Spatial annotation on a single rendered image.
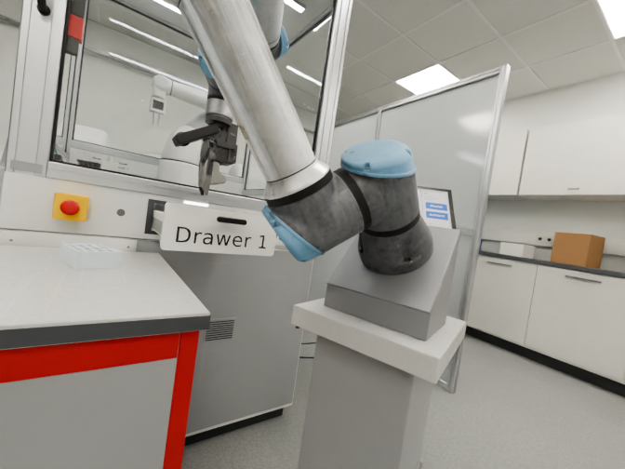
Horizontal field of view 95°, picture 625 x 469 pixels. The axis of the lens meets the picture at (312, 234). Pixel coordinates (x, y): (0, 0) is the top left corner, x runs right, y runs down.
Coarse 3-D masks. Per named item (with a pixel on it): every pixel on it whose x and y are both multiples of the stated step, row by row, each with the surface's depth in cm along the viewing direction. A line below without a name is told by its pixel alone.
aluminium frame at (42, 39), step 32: (32, 0) 72; (64, 0) 75; (32, 32) 73; (64, 32) 77; (32, 64) 73; (32, 96) 74; (32, 128) 75; (320, 128) 127; (32, 160) 75; (320, 160) 129; (160, 192) 93; (192, 192) 99; (224, 192) 107
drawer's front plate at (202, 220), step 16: (176, 208) 66; (192, 208) 68; (208, 208) 70; (176, 224) 66; (192, 224) 68; (208, 224) 70; (224, 224) 73; (240, 224) 75; (256, 224) 78; (192, 240) 69; (208, 240) 71; (240, 240) 76; (256, 240) 78; (272, 240) 81
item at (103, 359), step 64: (0, 256) 61; (128, 256) 81; (0, 320) 34; (64, 320) 36; (128, 320) 40; (192, 320) 45; (0, 384) 34; (64, 384) 38; (128, 384) 42; (192, 384) 47; (0, 448) 35; (64, 448) 38; (128, 448) 43
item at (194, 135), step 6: (210, 126) 76; (216, 126) 77; (180, 132) 73; (186, 132) 73; (192, 132) 74; (198, 132) 74; (204, 132) 75; (210, 132) 76; (216, 132) 77; (174, 138) 72; (180, 138) 72; (186, 138) 73; (192, 138) 74; (198, 138) 75; (204, 138) 78; (174, 144) 75; (180, 144) 74; (186, 144) 74
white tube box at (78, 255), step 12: (60, 252) 67; (72, 252) 62; (84, 252) 61; (96, 252) 62; (108, 252) 64; (120, 252) 66; (72, 264) 61; (84, 264) 61; (96, 264) 63; (108, 264) 65; (120, 264) 67
